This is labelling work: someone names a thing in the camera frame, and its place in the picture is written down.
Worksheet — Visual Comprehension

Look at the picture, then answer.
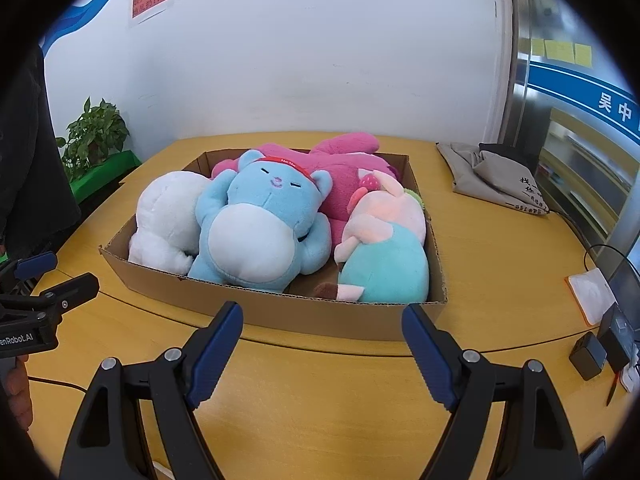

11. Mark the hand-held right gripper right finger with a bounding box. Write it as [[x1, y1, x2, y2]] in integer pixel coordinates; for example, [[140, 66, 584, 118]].
[[401, 303, 583, 480]]

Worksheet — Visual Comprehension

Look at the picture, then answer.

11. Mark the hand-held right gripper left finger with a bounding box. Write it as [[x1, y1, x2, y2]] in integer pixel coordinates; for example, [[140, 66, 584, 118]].
[[60, 301, 245, 480]]

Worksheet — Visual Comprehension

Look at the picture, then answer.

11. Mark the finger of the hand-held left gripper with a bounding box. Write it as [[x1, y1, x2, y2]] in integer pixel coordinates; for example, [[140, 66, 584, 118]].
[[0, 273, 100, 318], [0, 252, 57, 291]]

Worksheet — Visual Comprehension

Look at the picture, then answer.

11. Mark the brown cardboard box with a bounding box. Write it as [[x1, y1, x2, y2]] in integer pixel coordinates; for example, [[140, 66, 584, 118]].
[[98, 147, 448, 343]]

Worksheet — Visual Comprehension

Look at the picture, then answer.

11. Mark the pig plush toy teal body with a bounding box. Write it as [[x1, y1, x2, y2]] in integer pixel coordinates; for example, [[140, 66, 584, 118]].
[[314, 170, 431, 304]]

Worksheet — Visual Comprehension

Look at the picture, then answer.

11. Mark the white plush toy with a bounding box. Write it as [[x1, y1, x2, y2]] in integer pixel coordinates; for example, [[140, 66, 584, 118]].
[[127, 171, 211, 276]]

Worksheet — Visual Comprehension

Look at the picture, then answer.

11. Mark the blue bear plush toy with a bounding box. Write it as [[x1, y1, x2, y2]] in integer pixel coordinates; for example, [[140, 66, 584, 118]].
[[187, 149, 335, 295]]

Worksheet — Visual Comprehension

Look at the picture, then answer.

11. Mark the large pink plush toy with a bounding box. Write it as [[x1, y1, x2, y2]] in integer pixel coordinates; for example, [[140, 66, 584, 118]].
[[211, 132, 401, 241]]

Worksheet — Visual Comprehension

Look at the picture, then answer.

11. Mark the person's left hand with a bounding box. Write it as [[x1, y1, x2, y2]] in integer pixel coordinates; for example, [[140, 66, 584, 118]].
[[4, 355, 33, 450]]

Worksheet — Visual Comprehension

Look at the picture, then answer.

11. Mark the person's dark clothing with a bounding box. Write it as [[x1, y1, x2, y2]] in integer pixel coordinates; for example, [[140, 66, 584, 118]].
[[0, 45, 83, 261]]

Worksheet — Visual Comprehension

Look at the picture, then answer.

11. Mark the green planter box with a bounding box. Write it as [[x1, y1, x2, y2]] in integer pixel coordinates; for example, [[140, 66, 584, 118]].
[[67, 150, 143, 206]]

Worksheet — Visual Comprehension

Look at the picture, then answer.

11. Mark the green potted plant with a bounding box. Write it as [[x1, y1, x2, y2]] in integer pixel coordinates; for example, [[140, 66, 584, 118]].
[[56, 97, 132, 183]]

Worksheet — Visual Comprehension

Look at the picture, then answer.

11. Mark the black cube charger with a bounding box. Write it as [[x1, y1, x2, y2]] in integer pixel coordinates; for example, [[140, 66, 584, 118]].
[[569, 332, 607, 381]]

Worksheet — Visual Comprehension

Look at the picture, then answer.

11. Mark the green plush toy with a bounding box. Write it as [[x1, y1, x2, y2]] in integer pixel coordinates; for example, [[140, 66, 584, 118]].
[[404, 188, 429, 223]]

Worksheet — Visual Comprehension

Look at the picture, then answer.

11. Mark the white mouse pad orange edge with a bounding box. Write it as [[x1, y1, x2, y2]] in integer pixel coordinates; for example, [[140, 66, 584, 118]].
[[565, 268, 618, 326]]

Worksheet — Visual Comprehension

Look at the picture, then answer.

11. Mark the black device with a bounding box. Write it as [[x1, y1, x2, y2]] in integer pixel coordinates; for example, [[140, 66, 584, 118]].
[[580, 436, 607, 471]]

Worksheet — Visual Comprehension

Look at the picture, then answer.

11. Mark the black power adapter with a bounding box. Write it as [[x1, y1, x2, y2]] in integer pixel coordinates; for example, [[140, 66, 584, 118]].
[[597, 305, 636, 373]]

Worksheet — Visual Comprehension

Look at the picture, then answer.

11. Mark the grey cloth bag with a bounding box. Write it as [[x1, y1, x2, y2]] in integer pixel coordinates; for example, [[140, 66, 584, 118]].
[[436, 141, 551, 216]]

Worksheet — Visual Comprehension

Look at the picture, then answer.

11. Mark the metal framed glass door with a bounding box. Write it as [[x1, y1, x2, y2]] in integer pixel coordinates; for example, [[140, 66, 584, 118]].
[[500, 0, 640, 271]]

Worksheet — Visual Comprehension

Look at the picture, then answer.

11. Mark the blue door banner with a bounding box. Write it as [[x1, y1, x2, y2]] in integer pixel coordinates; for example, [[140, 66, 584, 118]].
[[527, 55, 640, 141]]

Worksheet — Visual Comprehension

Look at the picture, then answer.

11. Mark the black cable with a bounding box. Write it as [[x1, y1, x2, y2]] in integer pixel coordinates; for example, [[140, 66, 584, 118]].
[[27, 377, 91, 395], [584, 244, 636, 281]]

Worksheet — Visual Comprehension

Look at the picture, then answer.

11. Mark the blue wave wall decal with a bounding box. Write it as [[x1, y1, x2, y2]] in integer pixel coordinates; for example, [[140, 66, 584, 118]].
[[40, 0, 151, 56]]

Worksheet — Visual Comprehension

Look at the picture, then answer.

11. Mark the red wall sign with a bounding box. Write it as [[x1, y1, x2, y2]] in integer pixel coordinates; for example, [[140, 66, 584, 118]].
[[129, 0, 173, 28]]

